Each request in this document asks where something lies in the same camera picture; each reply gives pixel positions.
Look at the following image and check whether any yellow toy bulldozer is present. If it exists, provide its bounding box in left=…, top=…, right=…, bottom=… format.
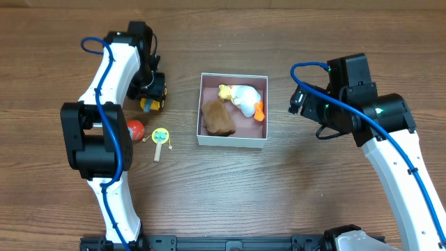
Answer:
left=140, top=85, right=167, bottom=113

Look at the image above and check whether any red eyeball toy ball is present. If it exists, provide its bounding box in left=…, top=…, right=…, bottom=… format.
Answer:
left=127, top=120, right=145, bottom=141

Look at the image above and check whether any yellow wooden rattle drum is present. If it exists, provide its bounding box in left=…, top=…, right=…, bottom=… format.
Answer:
left=142, top=128, right=170, bottom=162

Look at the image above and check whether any brown plush toy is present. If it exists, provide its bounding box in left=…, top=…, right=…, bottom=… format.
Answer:
left=201, top=98, right=236, bottom=137

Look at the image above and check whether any white plush duck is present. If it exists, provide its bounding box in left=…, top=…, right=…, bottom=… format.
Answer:
left=218, top=84, right=266, bottom=122

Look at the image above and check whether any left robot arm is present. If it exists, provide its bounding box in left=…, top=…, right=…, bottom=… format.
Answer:
left=60, top=21, right=167, bottom=250

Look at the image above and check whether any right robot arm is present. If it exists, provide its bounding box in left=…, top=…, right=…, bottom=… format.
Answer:
left=289, top=54, right=445, bottom=250

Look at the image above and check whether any white box with pink interior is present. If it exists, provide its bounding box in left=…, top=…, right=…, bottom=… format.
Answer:
left=197, top=73, right=268, bottom=149

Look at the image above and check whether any right blue cable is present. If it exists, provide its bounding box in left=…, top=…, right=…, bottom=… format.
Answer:
left=290, top=61, right=446, bottom=245

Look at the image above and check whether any blue cable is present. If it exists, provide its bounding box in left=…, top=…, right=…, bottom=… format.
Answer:
left=80, top=36, right=132, bottom=251
left=290, top=61, right=446, bottom=245

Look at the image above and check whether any left blue cable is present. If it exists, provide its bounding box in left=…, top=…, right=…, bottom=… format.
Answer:
left=80, top=36, right=132, bottom=251

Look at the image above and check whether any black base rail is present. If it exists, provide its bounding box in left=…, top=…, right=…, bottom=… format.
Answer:
left=79, top=234, right=387, bottom=251

